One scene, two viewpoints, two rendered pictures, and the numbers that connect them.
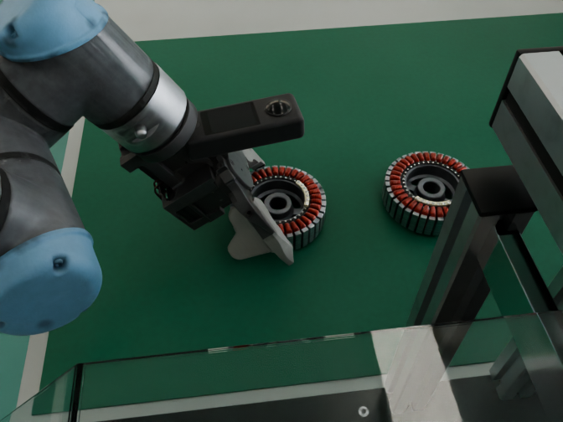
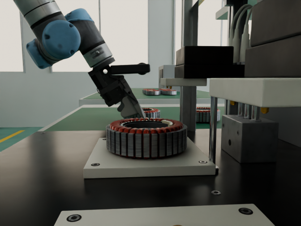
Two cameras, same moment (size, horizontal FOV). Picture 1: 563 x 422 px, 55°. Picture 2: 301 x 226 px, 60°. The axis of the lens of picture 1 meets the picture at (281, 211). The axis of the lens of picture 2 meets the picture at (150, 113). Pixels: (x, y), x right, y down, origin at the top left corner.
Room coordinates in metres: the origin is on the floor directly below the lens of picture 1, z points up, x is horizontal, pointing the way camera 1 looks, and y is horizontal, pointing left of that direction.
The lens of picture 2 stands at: (-0.37, -0.06, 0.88)
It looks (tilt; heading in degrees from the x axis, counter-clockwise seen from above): 8 degrees down; 2
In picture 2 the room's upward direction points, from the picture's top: straight up
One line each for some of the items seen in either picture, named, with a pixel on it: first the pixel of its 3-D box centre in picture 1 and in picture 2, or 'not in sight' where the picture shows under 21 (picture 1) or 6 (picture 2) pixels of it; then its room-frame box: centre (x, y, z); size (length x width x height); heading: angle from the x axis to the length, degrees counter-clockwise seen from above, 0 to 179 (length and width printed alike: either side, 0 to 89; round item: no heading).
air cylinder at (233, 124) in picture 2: not in sight; (246, 136); (0.01, -0.18, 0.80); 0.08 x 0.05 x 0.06; 7
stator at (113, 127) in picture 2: not in sight; (146, 135); (-0.01, -0.04, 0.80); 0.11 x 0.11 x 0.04
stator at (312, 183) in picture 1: (277, 207); (141, 115); (0.41, 0.00, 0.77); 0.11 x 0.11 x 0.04
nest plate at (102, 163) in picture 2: not in sight; (146, 153); (-0.01, -0.04, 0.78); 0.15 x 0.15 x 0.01; 7
